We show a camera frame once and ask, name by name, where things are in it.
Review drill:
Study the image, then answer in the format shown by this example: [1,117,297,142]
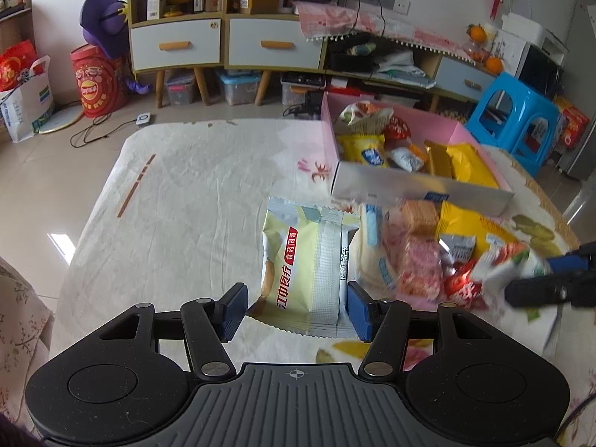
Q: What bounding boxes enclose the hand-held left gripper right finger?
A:
[347,282,522,379]

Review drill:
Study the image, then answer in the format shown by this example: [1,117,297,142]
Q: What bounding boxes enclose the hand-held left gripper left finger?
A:
[70,283,249,380]

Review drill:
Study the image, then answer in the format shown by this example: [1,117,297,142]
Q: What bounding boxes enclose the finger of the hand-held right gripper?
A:
[505,272,596,309]
[547,241,596,272]

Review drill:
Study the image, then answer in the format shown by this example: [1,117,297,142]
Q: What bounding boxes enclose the red white green snack packet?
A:
[475,242,550,289]

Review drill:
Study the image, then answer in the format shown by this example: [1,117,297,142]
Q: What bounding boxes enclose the white bread packet blue label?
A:
[354,202,396,289]

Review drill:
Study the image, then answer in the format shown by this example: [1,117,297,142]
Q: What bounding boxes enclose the pink biscuit packet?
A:
[386,237,443,296]

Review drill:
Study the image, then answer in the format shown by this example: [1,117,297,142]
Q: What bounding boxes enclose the pale green white snack packet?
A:
[247,196,361,340]

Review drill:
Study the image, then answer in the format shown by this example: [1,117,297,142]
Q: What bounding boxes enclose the small silver snack packet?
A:
[438,234,476,264]

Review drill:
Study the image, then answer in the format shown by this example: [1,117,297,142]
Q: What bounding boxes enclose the yellow snack packet white label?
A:
[435,200,517,261]

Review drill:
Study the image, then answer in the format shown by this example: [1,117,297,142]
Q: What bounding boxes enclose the clear wafer biscuit packet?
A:
[403,200,441,238]

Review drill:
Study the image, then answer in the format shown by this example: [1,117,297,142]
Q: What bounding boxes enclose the pink cardboard box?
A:
[321,92,515,217]

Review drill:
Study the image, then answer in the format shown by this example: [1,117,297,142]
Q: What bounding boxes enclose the large plain yellow snack packet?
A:
[446,143,501,189]

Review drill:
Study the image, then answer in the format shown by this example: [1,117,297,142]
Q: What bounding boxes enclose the small white snack packet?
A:
[390,146,425,173]

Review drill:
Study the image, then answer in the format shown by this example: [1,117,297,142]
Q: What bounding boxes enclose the yellow snack packet blue label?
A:
[336,134,388,168]

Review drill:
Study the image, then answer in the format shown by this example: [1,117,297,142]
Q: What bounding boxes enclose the gold snack packet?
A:
[424,140,454,178]

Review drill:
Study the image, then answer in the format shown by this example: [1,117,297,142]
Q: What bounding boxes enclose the small red candy packet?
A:
[386,116,413,150]

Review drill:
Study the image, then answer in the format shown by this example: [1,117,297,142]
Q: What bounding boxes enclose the white orange nut packet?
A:
[336,101,394,136]

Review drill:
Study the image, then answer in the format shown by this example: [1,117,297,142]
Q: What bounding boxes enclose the floral printed blanket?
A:
[49,121,596,447]

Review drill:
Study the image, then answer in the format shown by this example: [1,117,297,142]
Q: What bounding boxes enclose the colourful cardboard boxes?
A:
[554,95,590,150]

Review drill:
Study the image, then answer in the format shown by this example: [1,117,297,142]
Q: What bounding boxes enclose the grey metal cabinet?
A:
[556,0,596,180]

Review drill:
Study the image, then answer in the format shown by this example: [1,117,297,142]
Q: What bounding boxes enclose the blue plastic stool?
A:
[466,72,562,178]

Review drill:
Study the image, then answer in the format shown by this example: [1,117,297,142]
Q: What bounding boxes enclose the black microwave oven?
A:
[514,39,565,98]

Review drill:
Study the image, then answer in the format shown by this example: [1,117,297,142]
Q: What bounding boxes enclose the beige floral cloth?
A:
[0,256,54,424]

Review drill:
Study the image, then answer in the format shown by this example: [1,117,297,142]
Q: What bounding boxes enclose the blue lidded storage box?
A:
[215,70,261,105]

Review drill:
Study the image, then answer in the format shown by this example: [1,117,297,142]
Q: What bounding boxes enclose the small clear storage box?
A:
[165,69,196,105]

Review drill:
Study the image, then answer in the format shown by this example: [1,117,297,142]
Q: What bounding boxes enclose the white printer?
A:
[500,13,570,54]

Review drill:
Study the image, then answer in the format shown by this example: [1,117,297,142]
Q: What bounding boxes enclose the clear box with black device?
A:
[280,72,327,105]

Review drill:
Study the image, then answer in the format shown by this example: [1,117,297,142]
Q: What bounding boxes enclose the folded cloth pile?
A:
[375,51,436,88]

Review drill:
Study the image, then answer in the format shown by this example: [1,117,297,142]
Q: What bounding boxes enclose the round white floor base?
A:
[39,102,85,135]

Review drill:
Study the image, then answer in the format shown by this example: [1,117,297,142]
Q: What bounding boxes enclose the red round drum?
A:
[70,44,129,118]

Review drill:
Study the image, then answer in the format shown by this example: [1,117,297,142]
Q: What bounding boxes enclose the wide white cabinet drawer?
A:
[228,18,323,70]

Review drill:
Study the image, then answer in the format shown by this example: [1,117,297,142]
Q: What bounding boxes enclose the white drawer with keyhole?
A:
[130,19,222,70]

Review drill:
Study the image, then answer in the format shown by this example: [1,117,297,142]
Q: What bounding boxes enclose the pink floral tablecloth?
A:
[293,1,489,63]

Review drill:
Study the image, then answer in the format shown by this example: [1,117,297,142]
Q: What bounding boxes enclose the white shopping bag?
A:
[0,56,54,143]

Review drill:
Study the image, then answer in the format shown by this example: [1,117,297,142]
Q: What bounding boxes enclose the wooden TV cabinet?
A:
[127,0,497,108]

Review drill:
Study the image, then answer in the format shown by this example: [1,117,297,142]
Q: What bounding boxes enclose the purple plush hat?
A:
[79,0,131,59]

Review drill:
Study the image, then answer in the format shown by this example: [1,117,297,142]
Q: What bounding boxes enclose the red gift bag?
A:
[0,39,38,91]

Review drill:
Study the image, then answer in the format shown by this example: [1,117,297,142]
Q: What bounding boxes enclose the wooden side shelf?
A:
[0,0,33,57]

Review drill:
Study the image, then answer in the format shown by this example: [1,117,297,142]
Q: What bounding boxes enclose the thin floor cable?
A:
[70,118,140,147]

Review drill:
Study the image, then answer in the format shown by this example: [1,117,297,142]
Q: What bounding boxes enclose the black power cable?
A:
[349,0,387,38]

